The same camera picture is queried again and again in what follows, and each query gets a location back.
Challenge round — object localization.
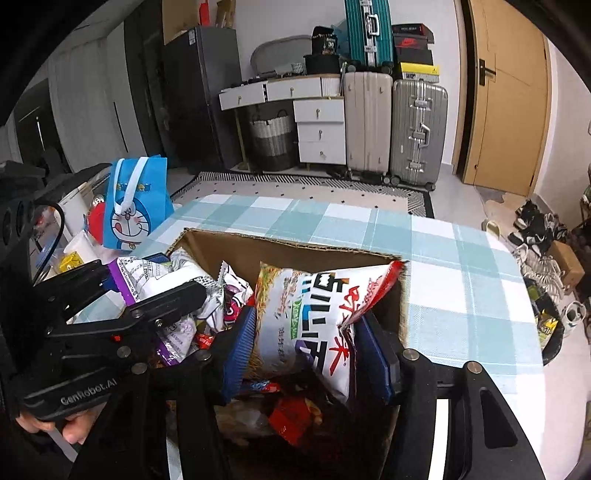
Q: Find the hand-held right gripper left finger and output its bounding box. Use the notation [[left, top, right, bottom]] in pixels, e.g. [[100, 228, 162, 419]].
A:
[[69, 307, 257, 480]]

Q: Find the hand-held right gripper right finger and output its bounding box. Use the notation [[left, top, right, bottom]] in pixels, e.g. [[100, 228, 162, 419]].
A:
[[353, 314, 546, 480]]

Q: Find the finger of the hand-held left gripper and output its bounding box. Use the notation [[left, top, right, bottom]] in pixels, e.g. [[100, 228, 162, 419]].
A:
[[32, 260, 116, 320], [46, 281, 207, 366]]

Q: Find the purple snack packet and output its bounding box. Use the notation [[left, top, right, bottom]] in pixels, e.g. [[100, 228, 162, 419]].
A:
[[108, 256, 200, 368]]

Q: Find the large white noodle snack packet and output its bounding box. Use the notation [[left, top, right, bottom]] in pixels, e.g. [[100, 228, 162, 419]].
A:
[[247, 261, 405, 405]]

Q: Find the beige cookie packet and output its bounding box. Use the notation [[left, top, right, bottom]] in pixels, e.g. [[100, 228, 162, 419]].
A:
[[215, 399, 278, 440]]

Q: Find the shiny red snack packet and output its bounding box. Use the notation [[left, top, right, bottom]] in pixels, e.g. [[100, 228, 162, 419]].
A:
[[268, 397, 324, 446]]

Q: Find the large cardboard box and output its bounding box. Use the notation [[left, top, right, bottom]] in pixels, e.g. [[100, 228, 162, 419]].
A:
[[166, 227, 410, 480]]

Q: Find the person's left hand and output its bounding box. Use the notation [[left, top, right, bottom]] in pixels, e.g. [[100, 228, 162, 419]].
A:
[[16, 406, 100, 446]]

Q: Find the red white bag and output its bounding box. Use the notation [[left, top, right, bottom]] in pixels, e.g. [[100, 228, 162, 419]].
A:
[[83, 203, 110, 245]]

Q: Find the white black print packet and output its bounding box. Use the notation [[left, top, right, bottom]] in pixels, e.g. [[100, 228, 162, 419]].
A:
[[198, 261, 254, 334]]

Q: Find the blue cartoon tote bag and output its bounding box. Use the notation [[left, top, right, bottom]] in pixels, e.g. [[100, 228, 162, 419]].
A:
[[102, 154, 174, 251]]

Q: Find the black round bin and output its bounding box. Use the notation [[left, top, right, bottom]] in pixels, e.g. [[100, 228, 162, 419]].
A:
[[531, 295, 567, 366]]

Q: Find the woven laundry basket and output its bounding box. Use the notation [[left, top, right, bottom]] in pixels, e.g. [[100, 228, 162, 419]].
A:
[[249, 108, 299, 172]]

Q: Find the black refrigerator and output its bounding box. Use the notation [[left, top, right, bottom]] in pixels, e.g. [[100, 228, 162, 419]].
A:
[[161, 25, 242, 174]]

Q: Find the small cardboard box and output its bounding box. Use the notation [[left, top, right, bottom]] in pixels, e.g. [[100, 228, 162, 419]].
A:
[[547, 240, 586, 293]]

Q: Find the silver suitcase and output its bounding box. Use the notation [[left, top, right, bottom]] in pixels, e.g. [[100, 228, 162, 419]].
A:
[[389, 79, 450, 191]]

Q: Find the white drawer dresser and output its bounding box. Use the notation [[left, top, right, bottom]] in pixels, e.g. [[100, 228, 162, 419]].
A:
[[218, 74, 347, 168]]

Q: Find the beige suitcase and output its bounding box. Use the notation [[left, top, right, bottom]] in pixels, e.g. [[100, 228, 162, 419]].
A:
[[342, 70, 396, 179]]

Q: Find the flat cardboard sheet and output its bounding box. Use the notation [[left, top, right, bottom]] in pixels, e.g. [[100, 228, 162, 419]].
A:
[[161, 0, 236, 45]]

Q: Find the grey mesh chair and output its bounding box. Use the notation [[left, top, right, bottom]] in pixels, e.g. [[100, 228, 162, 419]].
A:
[[250, 34, 315, 77]]

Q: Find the yellow white box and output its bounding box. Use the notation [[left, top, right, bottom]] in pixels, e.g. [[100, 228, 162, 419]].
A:
[[394, 62, 441, 84]]

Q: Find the wooden door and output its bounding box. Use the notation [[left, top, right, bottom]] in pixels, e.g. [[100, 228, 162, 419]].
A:
[[462, 0, 551, 197]]

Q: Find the black hat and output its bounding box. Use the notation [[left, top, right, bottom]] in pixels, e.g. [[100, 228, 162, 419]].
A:
[[302, 25, 343, 77]]

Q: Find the red logo shoe box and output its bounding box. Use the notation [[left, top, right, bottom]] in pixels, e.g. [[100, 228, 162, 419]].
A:
[[392, 36, 435, 51]]

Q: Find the teal suitcase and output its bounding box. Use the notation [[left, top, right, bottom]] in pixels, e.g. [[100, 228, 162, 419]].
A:
[[344, 0, 394, 70]]

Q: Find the black shoe box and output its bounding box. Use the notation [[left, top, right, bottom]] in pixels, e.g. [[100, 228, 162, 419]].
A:
[[392, 23, 435, 38]]

